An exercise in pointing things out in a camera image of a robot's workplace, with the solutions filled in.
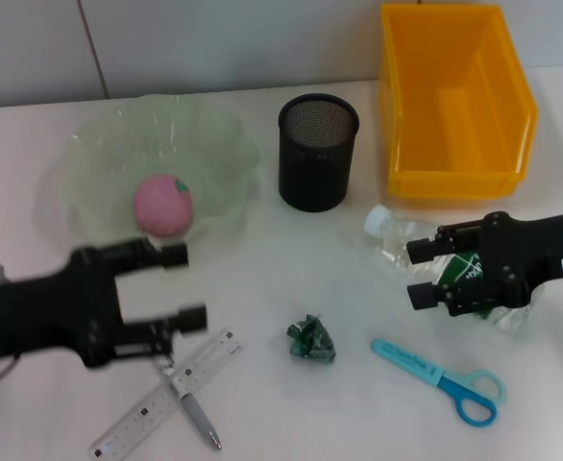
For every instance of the blue scissors with sheath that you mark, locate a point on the blue scissors with sheath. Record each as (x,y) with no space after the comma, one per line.
(406,360)

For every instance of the clear grey ballpoint pen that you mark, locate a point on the clear grey ballpoint pen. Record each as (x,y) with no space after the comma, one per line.
(197,413)

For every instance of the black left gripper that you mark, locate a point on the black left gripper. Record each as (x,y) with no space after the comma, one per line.
(60,312)

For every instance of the clear plastic ruler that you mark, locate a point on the clear plastic ruler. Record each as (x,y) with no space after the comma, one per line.
(132,422)

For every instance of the pink toy peach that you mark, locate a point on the pink toy peach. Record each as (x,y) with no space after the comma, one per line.
(161,206)

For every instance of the black mesh pen holder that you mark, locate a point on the black mesh pen holder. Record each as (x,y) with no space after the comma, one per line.
(315,163)

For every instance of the yellow plastic storage bin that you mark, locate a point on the yellow plastic storage bin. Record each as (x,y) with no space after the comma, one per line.
(454,120)

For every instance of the pale green glass fruit plate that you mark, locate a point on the pale green glass fruit plate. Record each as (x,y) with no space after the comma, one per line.
(118,144)

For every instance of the clear water bottle green label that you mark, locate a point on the clear water bottle green label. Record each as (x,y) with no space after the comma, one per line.
(387,230)

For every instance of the green plastic wrapper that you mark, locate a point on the green plastic wrapper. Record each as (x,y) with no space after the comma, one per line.
(312,341)

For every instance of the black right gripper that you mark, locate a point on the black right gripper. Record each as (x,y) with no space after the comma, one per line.
(536,254)

